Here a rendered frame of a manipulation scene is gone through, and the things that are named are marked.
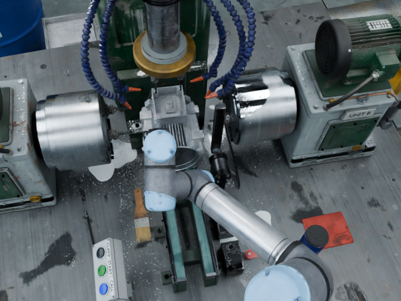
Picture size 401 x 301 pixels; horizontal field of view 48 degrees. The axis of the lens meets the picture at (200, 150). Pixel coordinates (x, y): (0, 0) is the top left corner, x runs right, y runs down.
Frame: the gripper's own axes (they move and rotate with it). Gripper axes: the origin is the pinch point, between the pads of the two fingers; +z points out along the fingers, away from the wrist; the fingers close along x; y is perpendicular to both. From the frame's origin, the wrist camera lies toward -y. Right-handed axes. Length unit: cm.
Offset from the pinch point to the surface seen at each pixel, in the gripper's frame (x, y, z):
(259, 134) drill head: -34.4, 1.8, 4.7
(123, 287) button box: 14.9, -33.9, -16.3
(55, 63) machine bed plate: 35, 46, 59
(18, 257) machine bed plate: 50, -27, 18
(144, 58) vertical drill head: -0.2, 27.4, -12.9
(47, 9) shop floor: 56, 114, 191
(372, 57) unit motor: -67, 19, -13
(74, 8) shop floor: 37, 112, 190
